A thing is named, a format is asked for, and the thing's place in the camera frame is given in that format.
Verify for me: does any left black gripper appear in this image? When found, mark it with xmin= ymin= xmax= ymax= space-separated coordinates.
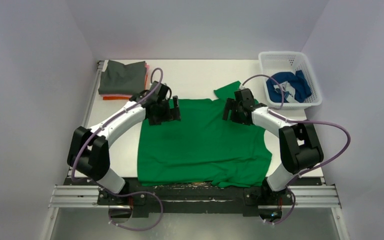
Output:
xmin=148 ymin=95 xmax=179 ymax=125

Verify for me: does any green t shirt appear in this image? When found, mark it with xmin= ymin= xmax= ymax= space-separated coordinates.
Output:
xmin=137 ymin=81 xmax=272 ymax=188

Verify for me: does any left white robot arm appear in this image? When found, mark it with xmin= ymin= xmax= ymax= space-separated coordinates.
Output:
xmin=67 ymin=83 xmax=181 ymax=205

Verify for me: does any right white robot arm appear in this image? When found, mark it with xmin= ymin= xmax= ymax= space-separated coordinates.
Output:
xmin=222 ymin=88 xmax=324 ymax=204

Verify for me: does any folded pink t shirt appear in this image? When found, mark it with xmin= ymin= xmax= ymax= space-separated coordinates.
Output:
xmin=102 ymin=62 xmax=150 ymax=100

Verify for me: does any folded orange t shirt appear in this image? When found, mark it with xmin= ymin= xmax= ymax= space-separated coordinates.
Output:
xmin=101 ymin=94 xmax=132 ymax=101

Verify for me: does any folded grey t shirt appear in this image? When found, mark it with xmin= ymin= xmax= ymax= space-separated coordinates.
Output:
xmin=98 ymin=59 xmax=147 ymax=96

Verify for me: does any blue white t shirt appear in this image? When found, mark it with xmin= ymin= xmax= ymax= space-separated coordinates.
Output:
xmin=266 ymin=70 xmax=312 ymax=104

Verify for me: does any white plastic basket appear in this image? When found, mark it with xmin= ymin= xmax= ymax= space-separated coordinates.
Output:
xmin=258 ymin=51 xmax=322 ymax=110

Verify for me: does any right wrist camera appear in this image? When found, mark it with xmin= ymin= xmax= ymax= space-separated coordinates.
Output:
xmin=238 ymin=85 xmax=250 ymax=93

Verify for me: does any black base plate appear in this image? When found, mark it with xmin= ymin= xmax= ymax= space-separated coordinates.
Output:
xmin=61 ymin=177 xmax=323 ymax=222

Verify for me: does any aluminium rail frame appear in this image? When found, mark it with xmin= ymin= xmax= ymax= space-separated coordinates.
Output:
xmin=41 ymin=60 xmax=350 ymax=240

